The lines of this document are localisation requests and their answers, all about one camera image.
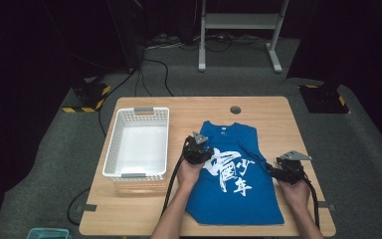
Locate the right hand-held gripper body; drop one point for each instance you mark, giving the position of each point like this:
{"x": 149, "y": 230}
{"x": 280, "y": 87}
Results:
{"x": 293, "y": 169}

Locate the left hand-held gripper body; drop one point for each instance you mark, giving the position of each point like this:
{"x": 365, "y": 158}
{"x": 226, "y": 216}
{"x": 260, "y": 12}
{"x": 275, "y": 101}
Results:
{"x": 195, "y": 152}

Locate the blue printed t-shirt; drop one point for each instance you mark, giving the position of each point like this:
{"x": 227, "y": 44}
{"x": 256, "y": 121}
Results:
{"x": 235, "y": 202}

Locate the white plastic basket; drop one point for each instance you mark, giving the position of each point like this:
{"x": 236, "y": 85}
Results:
{"x": 139, "y": 156}

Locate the person's left hand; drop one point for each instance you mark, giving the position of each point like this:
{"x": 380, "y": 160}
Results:
{"x": 189, "y": 174}

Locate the person's right hand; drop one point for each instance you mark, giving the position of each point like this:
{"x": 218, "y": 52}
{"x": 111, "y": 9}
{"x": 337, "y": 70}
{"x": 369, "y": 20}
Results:
{"x": 295, "y": 197}

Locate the black base with yellow stripes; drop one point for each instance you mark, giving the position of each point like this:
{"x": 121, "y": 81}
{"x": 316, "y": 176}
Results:
{"x": 89, "y": 96}
{"x": 325, "y": 99}

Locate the teal plastic box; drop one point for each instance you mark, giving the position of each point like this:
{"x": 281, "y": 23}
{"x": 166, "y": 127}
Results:
{"x": 48, "y": 234}

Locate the grey table edge bracket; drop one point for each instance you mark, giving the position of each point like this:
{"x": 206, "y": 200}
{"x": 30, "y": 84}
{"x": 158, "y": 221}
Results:
{"x": 323, "y": 205}
{"x": 89, "y": 208}

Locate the white metal stand frame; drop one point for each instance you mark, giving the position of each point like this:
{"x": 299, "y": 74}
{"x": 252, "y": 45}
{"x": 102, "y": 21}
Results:
{"x": 240, "y": 21}

